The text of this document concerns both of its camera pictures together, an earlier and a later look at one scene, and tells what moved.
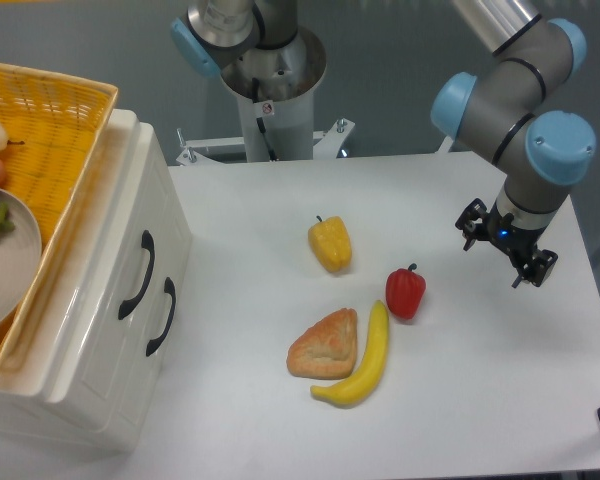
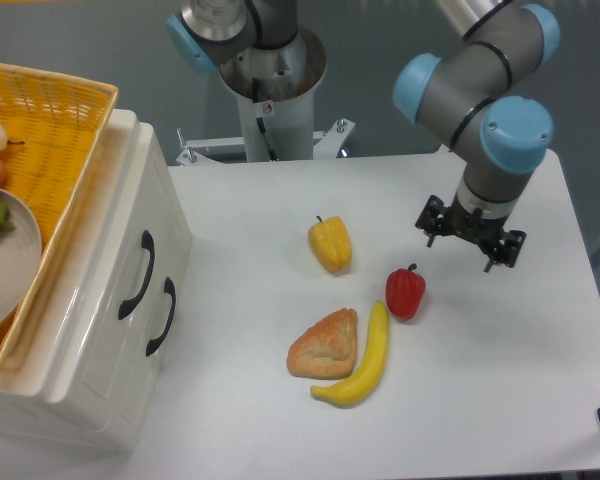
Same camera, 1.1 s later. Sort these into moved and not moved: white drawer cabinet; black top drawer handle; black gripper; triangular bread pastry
Moved: black gripper
Not moved: white drawer cabinet; black top drawer handle; triangular bread pastry
